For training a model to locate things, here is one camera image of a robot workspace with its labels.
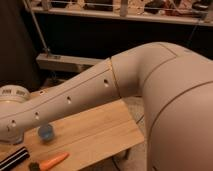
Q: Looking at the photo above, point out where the black striped eraser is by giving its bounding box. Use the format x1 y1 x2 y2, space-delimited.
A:
0 147 30 171

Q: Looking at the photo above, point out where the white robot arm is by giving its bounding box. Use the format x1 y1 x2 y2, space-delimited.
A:
0 42 213 171

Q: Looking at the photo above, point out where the metal support rod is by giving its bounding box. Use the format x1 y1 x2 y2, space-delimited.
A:
25 0 51 57

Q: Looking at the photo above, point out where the small blue cup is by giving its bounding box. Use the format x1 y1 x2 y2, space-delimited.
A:
38 124 54 141

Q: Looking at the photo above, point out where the orange toy carrot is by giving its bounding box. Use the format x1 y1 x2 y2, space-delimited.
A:
28 152 69 171

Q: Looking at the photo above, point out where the cluttered wooden shelf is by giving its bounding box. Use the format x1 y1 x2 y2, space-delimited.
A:
23 0 213 27

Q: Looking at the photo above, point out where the black power cable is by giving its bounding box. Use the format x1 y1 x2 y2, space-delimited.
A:
185 14 205 48

